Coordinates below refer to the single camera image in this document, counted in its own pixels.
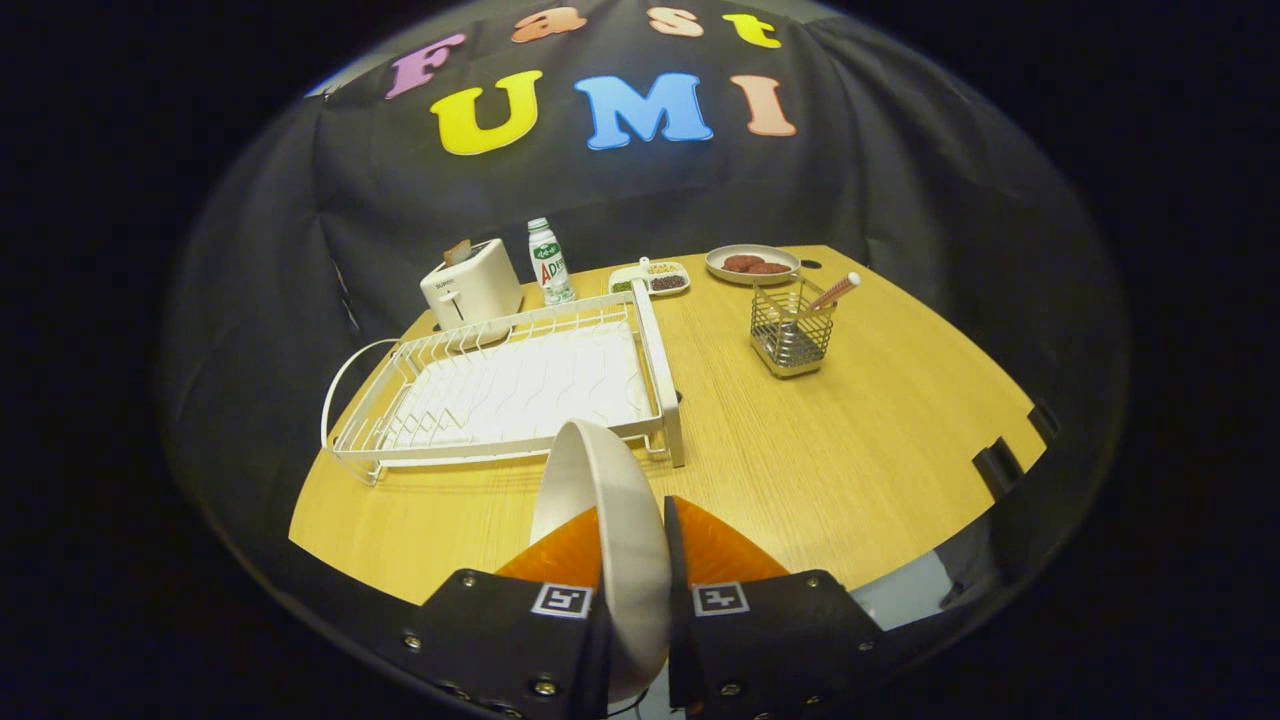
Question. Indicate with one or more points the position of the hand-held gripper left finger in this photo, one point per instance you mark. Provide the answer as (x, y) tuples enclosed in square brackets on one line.
[(500, 640)]

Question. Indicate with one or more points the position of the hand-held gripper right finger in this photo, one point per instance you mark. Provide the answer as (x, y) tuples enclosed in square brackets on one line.
[(760, 640)]

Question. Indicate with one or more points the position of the white round plate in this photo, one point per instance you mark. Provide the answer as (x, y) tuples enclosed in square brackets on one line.
[(620, 520)]

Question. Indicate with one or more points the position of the metal mesh basket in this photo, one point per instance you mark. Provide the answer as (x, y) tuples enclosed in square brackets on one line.
[(790, 335)]

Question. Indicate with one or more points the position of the white divided snack dish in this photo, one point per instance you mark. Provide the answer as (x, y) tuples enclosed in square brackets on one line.
[(648, 278)]

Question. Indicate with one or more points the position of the small beige sausage plate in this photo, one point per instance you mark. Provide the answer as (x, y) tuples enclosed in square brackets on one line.
[(752, 252)]

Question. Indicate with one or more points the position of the black table edge clamp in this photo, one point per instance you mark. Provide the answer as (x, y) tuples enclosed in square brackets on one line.
[(1045, 420), (1000, 467)]

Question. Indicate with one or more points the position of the white toaster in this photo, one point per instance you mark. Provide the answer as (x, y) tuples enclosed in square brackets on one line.
[(475, 290)]

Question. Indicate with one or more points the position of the dark red beans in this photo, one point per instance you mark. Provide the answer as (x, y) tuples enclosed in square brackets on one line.
[(668, 283)]

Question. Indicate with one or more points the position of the red sausage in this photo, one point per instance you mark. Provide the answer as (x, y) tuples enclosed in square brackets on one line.
[(742, 263), (770, 268)]

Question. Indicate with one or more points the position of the white green label bottle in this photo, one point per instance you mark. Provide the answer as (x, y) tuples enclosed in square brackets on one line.
[(549, 265)]

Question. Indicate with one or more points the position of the toast bread slice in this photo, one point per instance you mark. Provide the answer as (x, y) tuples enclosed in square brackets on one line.
[(458, 251)]

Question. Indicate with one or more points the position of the black backdrop cloth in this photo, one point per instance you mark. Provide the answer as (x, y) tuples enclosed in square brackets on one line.
[(900, 200)]

